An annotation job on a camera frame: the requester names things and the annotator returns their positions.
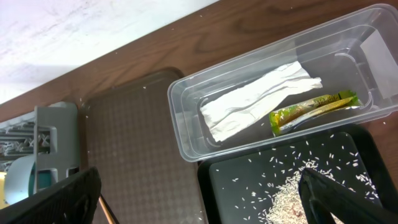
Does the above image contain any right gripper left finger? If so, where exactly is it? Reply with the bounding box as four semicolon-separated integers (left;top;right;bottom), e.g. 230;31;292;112
1;167;101;224

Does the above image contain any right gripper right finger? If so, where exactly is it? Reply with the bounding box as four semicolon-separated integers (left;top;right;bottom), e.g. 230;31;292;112
298;168;397;224

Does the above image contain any wooden chopstick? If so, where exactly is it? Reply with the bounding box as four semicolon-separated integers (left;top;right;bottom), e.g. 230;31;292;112
99;195;116;224

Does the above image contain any pile of rice waste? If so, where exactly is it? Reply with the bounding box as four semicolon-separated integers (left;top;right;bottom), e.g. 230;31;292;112
220;133;379;223

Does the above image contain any light blue bowl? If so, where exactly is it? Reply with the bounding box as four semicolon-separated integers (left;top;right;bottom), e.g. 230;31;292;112
3;154;60;205

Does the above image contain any green snack wrapper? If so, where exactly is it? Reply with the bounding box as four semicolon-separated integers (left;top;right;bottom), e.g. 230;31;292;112
269;90;363;137

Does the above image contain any white paper napkin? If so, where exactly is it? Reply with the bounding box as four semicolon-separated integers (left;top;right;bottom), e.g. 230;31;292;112
200;61;323;142

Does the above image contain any yellow round plate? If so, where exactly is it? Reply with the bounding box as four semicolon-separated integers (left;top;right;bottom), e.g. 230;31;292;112
0;172;9;209

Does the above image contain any black rectangular tray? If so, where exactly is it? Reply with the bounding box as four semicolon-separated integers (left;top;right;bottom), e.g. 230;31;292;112
198;124;397;223

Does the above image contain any grey plastic dish rack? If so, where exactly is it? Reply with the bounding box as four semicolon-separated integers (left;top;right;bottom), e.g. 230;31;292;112
1;102;80;193

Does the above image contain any dark brown serving tray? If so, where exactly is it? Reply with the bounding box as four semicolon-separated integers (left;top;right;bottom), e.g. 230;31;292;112
81;68;206;223

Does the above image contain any clear plastic bin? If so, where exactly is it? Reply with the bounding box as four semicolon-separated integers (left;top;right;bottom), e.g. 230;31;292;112
168;4;397;162

